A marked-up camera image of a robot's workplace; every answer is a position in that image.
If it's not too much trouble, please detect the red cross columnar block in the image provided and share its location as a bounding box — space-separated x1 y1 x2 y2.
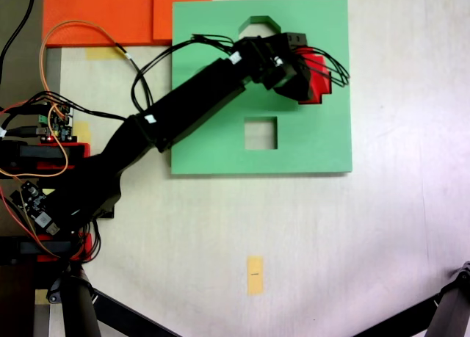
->
294 46 333 106

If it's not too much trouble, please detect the green shape hole board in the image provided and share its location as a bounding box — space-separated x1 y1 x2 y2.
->
170 0 353 176

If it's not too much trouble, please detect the orange flat block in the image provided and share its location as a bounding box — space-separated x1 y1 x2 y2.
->
42 0 213 47

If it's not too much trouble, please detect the circuit board with connectors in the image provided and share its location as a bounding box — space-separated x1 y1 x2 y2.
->
36 104 76 142

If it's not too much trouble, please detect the red and black clamp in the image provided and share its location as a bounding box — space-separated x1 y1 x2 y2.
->
0 140 92 171
0 232 93 263

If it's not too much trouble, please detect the black tripod leg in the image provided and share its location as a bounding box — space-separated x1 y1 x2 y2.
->
424 260 470 337
46 269 102 337

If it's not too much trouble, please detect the black circuit board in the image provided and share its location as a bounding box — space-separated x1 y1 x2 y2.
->
10 181 62 237

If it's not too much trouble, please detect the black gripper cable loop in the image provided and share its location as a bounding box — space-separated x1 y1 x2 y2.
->
293 46 350 90

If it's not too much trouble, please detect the black forearm cable bundle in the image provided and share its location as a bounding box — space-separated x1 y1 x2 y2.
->
130 34 236 114

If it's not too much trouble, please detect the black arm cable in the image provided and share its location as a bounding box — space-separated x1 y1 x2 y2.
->
124 52 155 114

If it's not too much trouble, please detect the long orange wire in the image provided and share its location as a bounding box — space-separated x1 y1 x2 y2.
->
39 20 130 114

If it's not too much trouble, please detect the black USB plug cable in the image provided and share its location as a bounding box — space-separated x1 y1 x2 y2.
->
7 126 48 138

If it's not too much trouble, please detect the thick black cable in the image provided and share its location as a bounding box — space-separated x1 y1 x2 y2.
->
0 0 37 84

